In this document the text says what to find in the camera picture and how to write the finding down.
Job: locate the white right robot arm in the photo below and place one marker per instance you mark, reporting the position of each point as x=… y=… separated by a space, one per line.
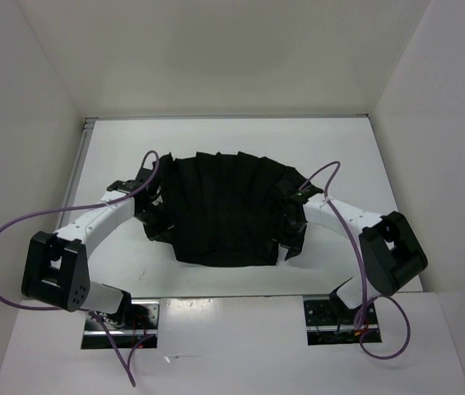
x=388 y=252

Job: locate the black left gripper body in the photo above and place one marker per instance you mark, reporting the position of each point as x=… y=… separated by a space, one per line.
x=155 y=218

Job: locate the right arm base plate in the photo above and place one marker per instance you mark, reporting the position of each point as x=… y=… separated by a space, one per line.
x=328 y=325

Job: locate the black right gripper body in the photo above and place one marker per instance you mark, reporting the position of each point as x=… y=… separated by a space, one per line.
x=288 y=227

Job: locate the black pleated skirt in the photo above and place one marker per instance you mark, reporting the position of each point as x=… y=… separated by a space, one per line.
x=224 y=209

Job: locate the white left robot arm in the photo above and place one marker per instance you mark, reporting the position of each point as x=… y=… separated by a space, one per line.
x=57 y=270

